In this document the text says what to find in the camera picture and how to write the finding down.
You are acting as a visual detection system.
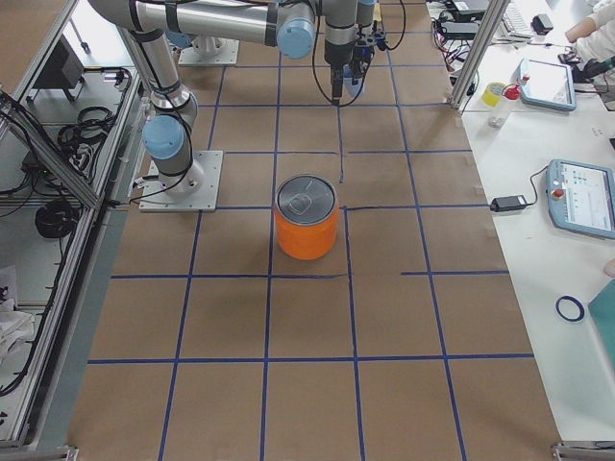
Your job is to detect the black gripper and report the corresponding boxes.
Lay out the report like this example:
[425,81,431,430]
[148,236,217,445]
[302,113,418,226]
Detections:
[350,28,387,80]
[324,40,354,102]

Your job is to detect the light blue plastic cup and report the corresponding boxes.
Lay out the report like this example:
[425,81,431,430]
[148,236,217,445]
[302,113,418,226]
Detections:
[344,77,365,98]

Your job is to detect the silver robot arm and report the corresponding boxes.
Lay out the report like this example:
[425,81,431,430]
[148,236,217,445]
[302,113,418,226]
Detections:
[90,1,373,196]
[348,1,387,84]

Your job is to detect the yellow tape roll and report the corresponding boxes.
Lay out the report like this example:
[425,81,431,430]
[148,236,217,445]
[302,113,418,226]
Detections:
[481,82,506,108]

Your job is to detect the orange can with silver lid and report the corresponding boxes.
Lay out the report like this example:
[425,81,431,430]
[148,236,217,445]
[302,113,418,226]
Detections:
[275,174,339,260]

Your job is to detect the red capped squeeze bottle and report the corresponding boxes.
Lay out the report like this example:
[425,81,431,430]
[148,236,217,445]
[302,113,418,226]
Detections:
[488,82,521,129]

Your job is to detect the far teach pendant tablet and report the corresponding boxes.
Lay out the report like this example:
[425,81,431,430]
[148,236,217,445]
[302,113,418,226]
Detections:
[516,59,577,111]

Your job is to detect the teach pendant tablet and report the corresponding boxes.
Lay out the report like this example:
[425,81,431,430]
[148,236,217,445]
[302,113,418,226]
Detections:
[516,59,577,111]
[546,159,614,240]

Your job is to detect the small black power adapter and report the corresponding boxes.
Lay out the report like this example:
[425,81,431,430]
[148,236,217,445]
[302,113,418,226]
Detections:
[489,195,529,212]

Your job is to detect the near teach pendant tablet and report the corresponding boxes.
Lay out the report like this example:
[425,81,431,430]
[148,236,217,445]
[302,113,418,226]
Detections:
[546,159,614,240]

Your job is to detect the teal board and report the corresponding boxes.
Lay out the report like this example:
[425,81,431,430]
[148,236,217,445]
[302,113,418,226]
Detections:
[589,279,615,362]

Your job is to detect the aluminium frame post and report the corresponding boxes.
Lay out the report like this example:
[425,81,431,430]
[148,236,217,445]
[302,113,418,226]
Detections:
[449,0,508,109]

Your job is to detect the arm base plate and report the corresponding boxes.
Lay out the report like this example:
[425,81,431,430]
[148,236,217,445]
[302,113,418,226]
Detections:
[138,151,224,212]
[179,36,239,67]

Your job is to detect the blue tape ring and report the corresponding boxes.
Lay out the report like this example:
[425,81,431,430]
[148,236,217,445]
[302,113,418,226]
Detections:
[554,296,586,323]

